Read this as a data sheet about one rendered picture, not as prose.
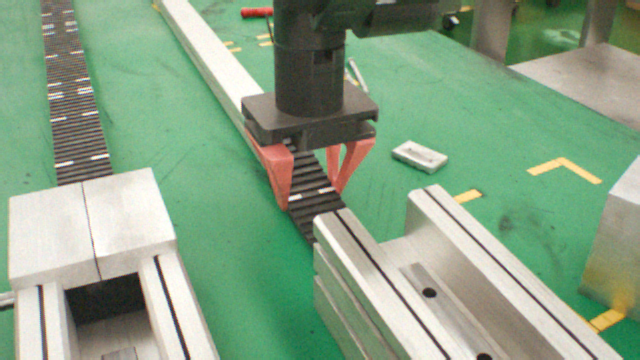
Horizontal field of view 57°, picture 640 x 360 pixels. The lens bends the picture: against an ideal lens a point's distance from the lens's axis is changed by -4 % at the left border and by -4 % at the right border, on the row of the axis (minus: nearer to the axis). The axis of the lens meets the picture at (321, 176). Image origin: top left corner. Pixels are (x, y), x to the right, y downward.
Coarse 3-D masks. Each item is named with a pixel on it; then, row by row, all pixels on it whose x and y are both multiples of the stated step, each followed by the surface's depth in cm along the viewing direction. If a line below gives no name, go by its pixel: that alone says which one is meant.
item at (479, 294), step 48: (432, 192) 43; (336, 240) 38; (432, 240) 41; (480, 240) 38; (336, 288) 39; (384, 288) 35; (432, 288) 39; (480, 288) 37; (528, 288) 35; (336, 336) 42; (384, 336) 34; (432, 336) 32; (480, 336) 35; (528, 336) 33; (576, 336) 31
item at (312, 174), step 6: (306, 168) 58; (312, 168) 58; (318, 168) 58; (294, 174) 57; (300, 174) 57; (306, 174) 58; (312, 174) 57; (318, 174) 57; (324, 174) 57; (294, 180) 56; (300, 180) 57; (306, 180) 57; (312, 180) 57; (318, 180) 57; (294, 186) 56
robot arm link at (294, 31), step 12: (276, 12) 45; (288, 12) 44; (300, 12) 44; (276, 24) 46; (288, 24) 45; (300, 24) 44; (276, 36) 46; (288, 36) 45; (300, 36) 45; (312, 36) 45; (324, 36) 45; (336, 36) 46; (300, 48) 45; (312, 48) 45; (324, 48) 46
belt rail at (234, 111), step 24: (168, 0) 101; (168, 24) 99; (192, 24) 90; (192, 48) 84; (216, 48) 82; (216, 72) 75; (240, 72) 75; (216, 96) 76; (240, 96) 69; (240, 120) 66
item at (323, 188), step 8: (312, 184) 56; (320, 184) 56; (328, 184) 57; (296, 192) 56; (304, 192) 56; (312, 192) 56; (320, 192) 56; (328, 192) 56; (336, 192) 56; (296, 200) 55; (304, 200) 55
